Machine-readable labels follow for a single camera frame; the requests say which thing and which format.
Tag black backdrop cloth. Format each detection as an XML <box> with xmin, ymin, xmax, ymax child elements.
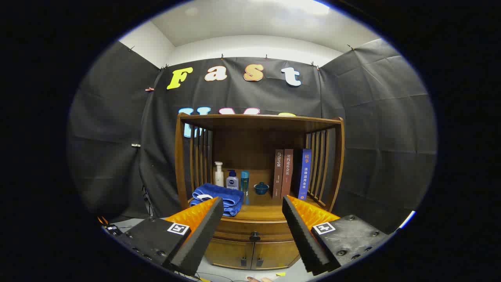
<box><xmin>67</xmin><ymin>38</ymin><xmax>438</xmax><ymax>235</ymax></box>

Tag black device with wires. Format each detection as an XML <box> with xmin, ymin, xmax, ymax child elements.
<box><xmin>98</xmin><ymin>215</ymin><xmax>123</xmax><ymax>236</ymax></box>

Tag wooden cabinet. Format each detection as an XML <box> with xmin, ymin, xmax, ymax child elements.
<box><xmin>174</xmin><ymin>113</ymin><xmax>346</xmax><ymax>271</ymax></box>

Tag white pump bottle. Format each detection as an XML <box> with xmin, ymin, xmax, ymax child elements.
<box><xmin>214</xmin><ymin>161</ymin><xmax>225</xmax><ymax>187</ymax></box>

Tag wooden drawer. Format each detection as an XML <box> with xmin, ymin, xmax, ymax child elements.
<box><xmin>211</xmin><ymin>218</ymin><xmax>295</xmax><ymax>242</ymax></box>

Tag blue book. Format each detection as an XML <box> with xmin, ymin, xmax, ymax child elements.
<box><xmin>294</xmin><ymin>148</ymin><xmax>312</xmax><ymax>201</ymax></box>

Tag blue folded towel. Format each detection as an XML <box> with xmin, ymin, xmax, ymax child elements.
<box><xmin>190</xmin><ymin>183</ymin><xmax>245</xmax><ymax>217</ymax></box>

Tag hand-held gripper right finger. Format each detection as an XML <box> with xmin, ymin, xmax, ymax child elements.
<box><xmin>282</xmin><ymin>195</ymin><xmax>392</xmax><ymax>277</ymax></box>

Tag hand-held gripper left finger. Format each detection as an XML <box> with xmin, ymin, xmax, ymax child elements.
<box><xmin>117</xmin><ymin>197</ymin><xmax>224</xmax><ymax>277</ymax></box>

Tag wooden cabinet door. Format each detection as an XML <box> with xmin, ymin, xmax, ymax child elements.
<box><xmin>250</xmin><ymin>241</ymin><xmax>301</xmax><ymax>270</ymax></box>
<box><xmin>204</xmin><ymin>238</ymin><xmax>253</xmax><ymax>270</ymax></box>

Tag black stand legs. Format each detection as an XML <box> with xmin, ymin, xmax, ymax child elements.
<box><xmin>142</xmin><ymin>186</ymin><xmax>157</xmax><ymax>218</ymax></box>

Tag brown book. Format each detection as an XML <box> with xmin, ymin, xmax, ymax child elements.
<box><xmin>272</xmin><ymin>149</ymin><xmax>285</xmax><ymax>200</ymax></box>
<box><xmin>281</xmin><ymin>148</ymin><xmax>294</xmax><ymax>198</ymax></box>

